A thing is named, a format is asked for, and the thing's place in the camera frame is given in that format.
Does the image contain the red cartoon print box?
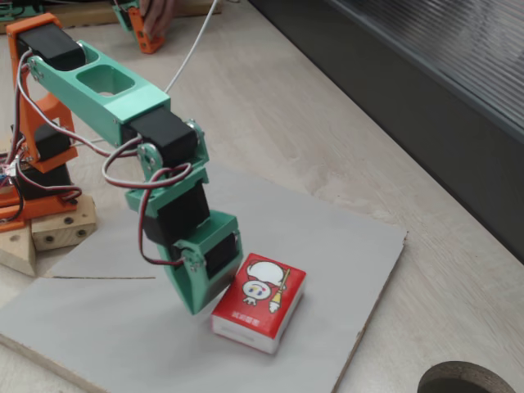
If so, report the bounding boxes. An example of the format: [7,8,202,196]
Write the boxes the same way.
[210,252,308,355]

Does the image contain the person's bare hand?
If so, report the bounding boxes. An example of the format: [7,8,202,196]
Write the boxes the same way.
[141,0,178,40]

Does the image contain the grey topped chipboard panel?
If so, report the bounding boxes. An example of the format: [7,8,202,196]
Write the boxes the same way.
[0,161,409,393]

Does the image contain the wooden base block with screws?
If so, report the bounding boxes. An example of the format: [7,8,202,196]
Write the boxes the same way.
[30,195,98,252]

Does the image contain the light wooden wedge block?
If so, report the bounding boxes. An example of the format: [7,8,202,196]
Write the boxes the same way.
[0,223,38,278]

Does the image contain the frosted desk partition panel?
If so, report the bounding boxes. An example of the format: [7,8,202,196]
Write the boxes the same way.
[249,0,524,264]

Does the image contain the white USB cable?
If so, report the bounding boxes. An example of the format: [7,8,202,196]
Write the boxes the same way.
[165,0,219,94]

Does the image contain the orange circuit board mount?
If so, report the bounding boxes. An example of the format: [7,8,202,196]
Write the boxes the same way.
[0,192,25,233]

